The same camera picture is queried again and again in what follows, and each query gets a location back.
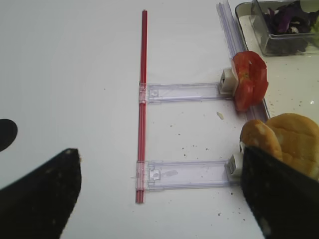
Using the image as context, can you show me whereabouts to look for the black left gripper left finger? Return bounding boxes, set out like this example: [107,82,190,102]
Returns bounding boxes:
[0,148,82,239]

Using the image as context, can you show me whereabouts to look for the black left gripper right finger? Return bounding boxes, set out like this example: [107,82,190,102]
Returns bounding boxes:
[241,146,319,239]

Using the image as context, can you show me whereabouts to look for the red tomato slices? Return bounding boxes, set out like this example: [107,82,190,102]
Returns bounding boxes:
[233,51,269,112]

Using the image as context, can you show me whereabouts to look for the purple and green lettuce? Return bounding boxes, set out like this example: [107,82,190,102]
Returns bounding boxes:
[264,0,319,35]

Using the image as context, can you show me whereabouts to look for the white pusher block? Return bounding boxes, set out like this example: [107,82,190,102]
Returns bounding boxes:
[225,153,243,182]
[218,68,239,96]

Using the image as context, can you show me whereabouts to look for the burger bun half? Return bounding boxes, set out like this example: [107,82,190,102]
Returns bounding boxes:
[240,119,283,161]
[266,113,319,181]

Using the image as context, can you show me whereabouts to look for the black round object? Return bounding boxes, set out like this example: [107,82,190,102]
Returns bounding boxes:
[0,119,18,151]

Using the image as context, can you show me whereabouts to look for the white metal tray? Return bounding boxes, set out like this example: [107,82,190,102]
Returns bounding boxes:
[235,0,319,122]

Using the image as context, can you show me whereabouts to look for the clear plastic pusher track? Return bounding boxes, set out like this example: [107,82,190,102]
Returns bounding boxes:
[139,82,233,104]
[136,160,240,191]

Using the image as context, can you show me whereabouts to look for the clear plastic salad container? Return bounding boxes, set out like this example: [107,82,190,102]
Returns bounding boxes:
[249,0,319,56]

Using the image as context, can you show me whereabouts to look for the red plastic rail strip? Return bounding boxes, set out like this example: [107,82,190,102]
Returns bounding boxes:
[136,9,148,204]

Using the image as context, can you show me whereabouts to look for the clear plastic back rail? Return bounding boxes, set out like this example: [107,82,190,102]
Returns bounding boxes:
[216,0,269,121]

